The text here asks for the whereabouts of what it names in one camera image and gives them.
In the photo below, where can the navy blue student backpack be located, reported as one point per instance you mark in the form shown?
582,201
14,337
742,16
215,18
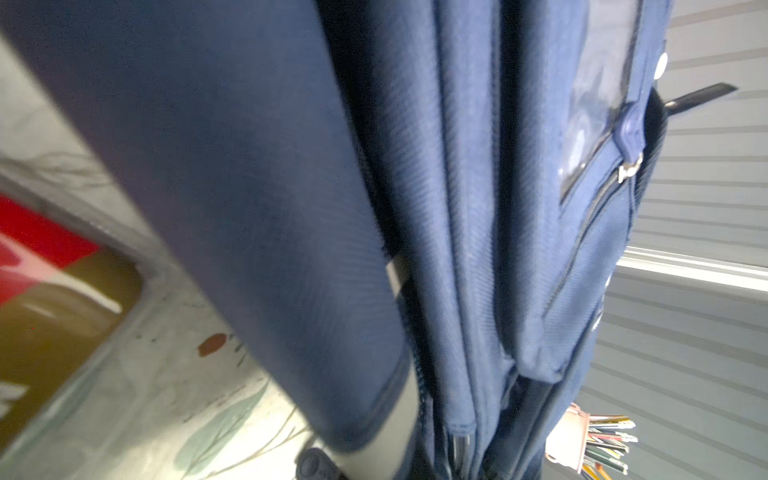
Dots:
409,211

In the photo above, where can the bundle of coloured pencils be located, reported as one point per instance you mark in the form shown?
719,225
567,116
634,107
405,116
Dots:
607,442

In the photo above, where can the pink pencil cup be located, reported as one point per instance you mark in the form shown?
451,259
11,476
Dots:
566,443

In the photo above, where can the red card box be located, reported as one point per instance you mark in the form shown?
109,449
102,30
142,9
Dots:
62,295

